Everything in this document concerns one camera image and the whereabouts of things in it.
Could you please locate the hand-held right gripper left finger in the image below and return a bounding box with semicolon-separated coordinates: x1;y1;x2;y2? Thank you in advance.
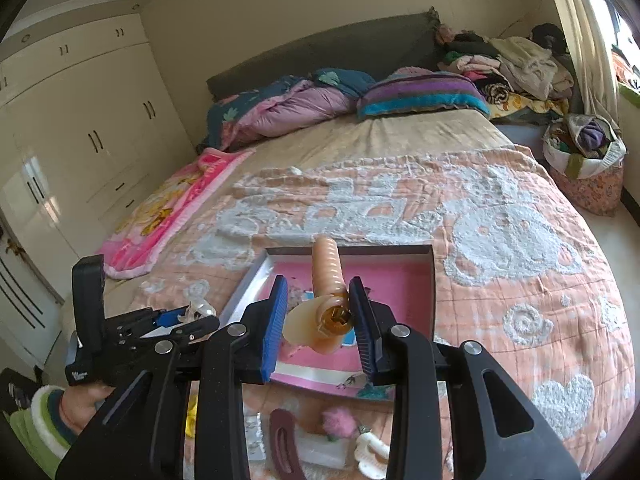
55;275;290;480

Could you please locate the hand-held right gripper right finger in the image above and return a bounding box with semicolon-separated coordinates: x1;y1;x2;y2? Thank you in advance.
348;276;581;480

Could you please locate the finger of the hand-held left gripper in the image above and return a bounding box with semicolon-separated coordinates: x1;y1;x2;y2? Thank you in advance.
167;317;222;348
114;309;177;333

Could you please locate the clear hair clip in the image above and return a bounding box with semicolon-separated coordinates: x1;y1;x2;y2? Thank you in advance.
172;300;219;323

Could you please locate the grey box with pink lining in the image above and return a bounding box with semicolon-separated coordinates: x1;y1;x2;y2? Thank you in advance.
215;245;441;401

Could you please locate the peach hair clip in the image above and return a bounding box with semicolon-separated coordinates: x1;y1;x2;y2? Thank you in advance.
284;236;358;348

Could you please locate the brown hair clip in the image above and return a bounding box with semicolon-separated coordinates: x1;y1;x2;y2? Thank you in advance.
269;408;306;480

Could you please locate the white claw hair clip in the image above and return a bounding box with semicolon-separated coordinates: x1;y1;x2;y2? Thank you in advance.
352;432;391;473

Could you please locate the person's left hand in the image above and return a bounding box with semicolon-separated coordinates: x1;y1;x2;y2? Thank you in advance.
61;384;112;433

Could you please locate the white door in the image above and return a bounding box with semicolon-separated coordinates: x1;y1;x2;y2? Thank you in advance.
0;210;66;361

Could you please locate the pink fluffy pom-pom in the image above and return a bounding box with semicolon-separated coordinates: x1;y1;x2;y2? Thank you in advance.
320;406;357;442

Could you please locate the silver plastic packet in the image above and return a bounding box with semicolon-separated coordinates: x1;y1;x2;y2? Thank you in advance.
242;412;269;461

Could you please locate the pink cartoon blanket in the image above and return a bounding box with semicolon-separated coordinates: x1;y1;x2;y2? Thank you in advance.
97;147;257;281

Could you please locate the clear plastic packet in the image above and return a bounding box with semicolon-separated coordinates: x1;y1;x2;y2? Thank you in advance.
295;427;351;468

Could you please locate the beige bed sheet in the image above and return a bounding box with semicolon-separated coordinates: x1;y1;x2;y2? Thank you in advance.
200;112;511;173

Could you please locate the cream wardrobe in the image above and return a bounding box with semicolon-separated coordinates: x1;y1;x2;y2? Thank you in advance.
0;0;198;261

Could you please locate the purple and teal quilt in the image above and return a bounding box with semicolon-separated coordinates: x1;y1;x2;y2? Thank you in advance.
207;67;376;153

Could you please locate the striped pillow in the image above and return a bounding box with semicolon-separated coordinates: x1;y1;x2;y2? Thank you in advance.
356;72;492;121

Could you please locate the cloth bag of clothes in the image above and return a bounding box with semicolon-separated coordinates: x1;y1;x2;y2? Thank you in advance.
542;112;627;217

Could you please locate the grey headboard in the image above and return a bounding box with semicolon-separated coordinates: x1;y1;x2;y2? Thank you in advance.
206;7;441;103

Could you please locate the pile of clothes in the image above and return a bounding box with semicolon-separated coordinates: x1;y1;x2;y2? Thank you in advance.
435;22;583;116

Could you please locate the cream curtain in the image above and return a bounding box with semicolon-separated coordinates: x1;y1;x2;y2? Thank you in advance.
542;0;621;131

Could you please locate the window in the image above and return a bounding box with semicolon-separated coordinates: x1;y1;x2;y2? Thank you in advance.
595;0;640;91

